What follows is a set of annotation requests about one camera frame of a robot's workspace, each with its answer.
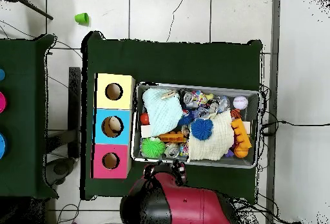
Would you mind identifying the black power cable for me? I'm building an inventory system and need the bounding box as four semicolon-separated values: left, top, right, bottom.
260;120;330;136

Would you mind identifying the red ball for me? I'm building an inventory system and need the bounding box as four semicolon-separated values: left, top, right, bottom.
139;112;150;126

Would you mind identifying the mint knitted cloth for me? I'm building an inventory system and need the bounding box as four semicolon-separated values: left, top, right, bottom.
142;88;184;138

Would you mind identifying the small orange basketball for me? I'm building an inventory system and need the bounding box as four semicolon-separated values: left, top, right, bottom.
233;147;249;158

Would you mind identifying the green spiky ball with eyes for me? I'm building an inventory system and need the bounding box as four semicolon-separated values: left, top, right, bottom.
141;136;166;158

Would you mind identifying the dark green table cloth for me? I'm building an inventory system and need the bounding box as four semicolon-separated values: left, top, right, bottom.
81;31;264;201
0;33;59;200

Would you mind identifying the orange toy building brick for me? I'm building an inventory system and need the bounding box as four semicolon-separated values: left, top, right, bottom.
231;118;253;151

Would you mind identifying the white baseball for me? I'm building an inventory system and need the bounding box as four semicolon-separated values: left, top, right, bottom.
232;95;249;111

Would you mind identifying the large blue round toy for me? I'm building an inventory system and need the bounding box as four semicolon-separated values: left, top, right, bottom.
0;132;8;160

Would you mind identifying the cream knitted cloth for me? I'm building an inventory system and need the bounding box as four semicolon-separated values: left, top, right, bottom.
188;110;235;162

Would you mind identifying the pink round toy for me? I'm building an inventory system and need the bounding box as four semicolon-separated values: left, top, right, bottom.
0;91;7;114

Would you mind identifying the black rod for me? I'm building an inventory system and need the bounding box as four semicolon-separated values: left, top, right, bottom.
15;0;54;21

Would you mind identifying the green plastic cup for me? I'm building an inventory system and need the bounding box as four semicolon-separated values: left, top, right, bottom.
74;12;90;26

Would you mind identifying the wooden box with three holes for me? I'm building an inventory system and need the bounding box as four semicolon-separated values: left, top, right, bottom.
90;73;136;180

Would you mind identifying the clear mesh bin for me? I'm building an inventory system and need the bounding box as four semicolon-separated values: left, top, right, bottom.
130;81;262;169

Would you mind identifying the large blue spiky ball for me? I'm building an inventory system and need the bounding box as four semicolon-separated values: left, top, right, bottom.
190;118;214;141

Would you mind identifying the orange striped tiger plush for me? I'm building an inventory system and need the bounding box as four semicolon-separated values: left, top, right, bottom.
229;108;242;120

